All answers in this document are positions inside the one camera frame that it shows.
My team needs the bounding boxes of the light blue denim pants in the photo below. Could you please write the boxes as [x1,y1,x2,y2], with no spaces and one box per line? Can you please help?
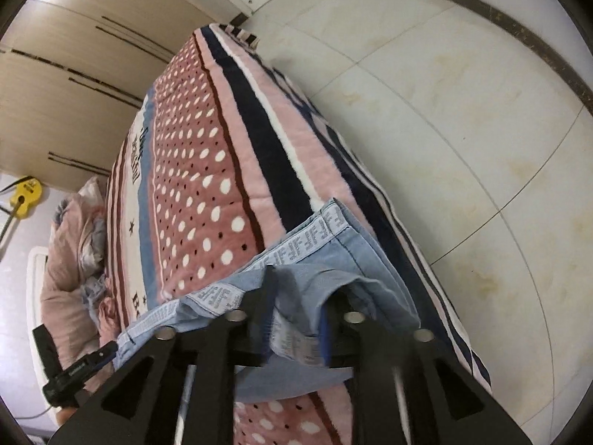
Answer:
[113,199,420,403]

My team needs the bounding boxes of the pink striped duvet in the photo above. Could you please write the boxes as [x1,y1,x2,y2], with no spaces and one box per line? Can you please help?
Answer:
[40,177,120,369]

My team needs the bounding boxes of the white bed headboard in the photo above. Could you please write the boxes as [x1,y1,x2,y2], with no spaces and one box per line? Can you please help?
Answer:
[25,245,62,395]

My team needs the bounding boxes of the yellow guitar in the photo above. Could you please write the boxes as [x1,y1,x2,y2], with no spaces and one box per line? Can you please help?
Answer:
[1,176,43,240]

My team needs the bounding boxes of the patterned fleece bed blanket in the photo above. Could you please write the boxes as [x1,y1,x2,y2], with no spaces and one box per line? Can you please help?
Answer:
[106,24,490,444]

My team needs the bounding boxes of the beige wooden wardrobe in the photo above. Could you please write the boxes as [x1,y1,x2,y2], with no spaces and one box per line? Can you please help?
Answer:
[1,0,239,189]

